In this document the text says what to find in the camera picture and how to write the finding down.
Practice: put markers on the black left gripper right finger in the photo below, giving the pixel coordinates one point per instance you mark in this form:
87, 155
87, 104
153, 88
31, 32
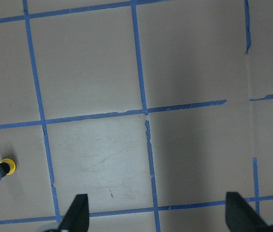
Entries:
240, 216

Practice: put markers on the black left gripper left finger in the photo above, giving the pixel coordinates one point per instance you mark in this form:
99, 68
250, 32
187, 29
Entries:
77, 216

